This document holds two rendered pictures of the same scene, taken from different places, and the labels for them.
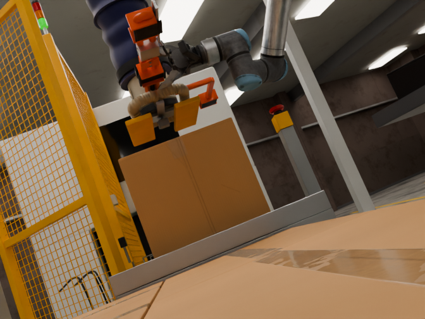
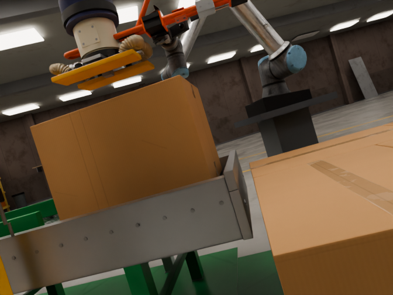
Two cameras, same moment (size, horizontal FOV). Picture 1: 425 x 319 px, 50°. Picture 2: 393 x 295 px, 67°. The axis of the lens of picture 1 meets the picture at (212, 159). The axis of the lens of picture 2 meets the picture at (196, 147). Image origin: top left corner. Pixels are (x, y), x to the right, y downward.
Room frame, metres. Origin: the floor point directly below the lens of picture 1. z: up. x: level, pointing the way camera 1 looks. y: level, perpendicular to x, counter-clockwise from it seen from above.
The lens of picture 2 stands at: (1.18, 1.25, 0.73)
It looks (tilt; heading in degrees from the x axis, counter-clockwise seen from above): 2 degrees down; 287
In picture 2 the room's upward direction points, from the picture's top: 17 degrees counter-clockwise
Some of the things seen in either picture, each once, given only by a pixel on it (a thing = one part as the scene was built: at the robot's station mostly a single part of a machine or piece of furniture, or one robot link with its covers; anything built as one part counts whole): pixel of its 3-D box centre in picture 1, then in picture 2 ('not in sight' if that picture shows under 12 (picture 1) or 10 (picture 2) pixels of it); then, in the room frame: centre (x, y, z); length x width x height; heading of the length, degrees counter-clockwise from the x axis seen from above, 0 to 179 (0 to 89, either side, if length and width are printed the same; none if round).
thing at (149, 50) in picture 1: (147, 47); (205, 7); (1.34, 0.06, 1.21); 0.07 x 0.07 x 0.04; 9
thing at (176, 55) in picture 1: (187, 59); (162, 34); (1.57, -0.05, 1.22); 0.12 x 0.09 x 0.08; 99
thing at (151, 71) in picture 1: (150, 73); (154, 24); (1.55, 0.09, 1.22); 0.10 x 0.08 x 0.06; 99
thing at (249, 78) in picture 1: (246, 72); (177, 67); (1.60, -0.23, 1.10); 0.12 x 0.09 x 0.12; 129
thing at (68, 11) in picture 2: (144, 71); (91, 18); (1.79, 0.12, 1.33); 0.23 x 0.23 x 0.04
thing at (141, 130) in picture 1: (140, 127); (96, 64); (1.78, 0.22, 1.11); 0.34 x 0.10 x 0.05; 9
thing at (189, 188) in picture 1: (196, 203); (137, 150); (1.77, 0.12, 0.75); 0.60 x 0.40 x 0.40; 7
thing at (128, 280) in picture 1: (222, 241); (233, 164); (1.41, 0.06, 0.58); 0.70 x 0.03 x 0.06; 98
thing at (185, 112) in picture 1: (184, 111); (115, 73); (1.81, 0.03, 1.11); 0.34 x 0.10 x 0.05; 9
